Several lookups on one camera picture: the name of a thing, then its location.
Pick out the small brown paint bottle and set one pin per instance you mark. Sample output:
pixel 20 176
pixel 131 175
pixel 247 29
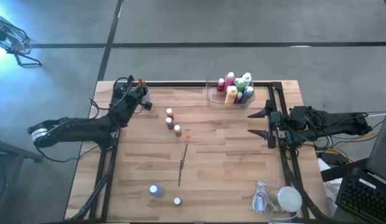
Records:
pixel 169 123

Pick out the small ochre paint bottle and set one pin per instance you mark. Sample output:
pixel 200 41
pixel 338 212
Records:
pixel 177 130

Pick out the clear plastic bin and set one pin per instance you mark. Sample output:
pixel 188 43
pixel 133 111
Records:
pixel 213 99

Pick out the black fan paintbrush orange bristles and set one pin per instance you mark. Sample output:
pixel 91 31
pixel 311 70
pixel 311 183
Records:
pixel 185 152

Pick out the thin black paintbrush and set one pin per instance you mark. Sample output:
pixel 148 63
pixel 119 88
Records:
pixel 180 174

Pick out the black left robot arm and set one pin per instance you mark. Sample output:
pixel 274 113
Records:
pixel 74 130

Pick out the large teal paint bottle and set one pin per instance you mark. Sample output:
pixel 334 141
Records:
pixel 248 95

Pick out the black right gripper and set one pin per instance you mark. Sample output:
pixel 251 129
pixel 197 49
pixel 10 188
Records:
pixel 280 124

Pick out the grey laptop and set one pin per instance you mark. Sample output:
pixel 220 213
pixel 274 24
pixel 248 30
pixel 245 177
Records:
pixel 383 149

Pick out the white plastic bag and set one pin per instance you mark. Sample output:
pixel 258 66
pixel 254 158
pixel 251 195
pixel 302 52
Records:
pixel 330 189

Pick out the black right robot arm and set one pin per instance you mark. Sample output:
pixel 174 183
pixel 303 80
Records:
pixel 336 123

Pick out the large yellow paint bottle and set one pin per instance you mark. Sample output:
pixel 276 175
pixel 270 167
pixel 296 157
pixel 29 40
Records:
pixel 231 96

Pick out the large purple paint bottle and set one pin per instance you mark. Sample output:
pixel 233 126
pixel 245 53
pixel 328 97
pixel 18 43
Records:
pixel 156 190

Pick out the large green paint bottle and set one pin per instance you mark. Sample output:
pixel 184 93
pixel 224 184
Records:
pixel 240 84

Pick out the black equipment stand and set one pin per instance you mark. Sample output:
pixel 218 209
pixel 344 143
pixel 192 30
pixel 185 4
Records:
pixel 12 151

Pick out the black desk beam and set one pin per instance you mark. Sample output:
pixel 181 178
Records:
pixel 342 170

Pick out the black keyboard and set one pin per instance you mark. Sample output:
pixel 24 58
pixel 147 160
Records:
pixel 364 196

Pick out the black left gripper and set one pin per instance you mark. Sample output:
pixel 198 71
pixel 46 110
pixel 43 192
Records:
pixel 124 105

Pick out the large pink paint bottle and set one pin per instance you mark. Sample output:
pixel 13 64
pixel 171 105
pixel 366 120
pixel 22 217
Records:
pixel 229 79

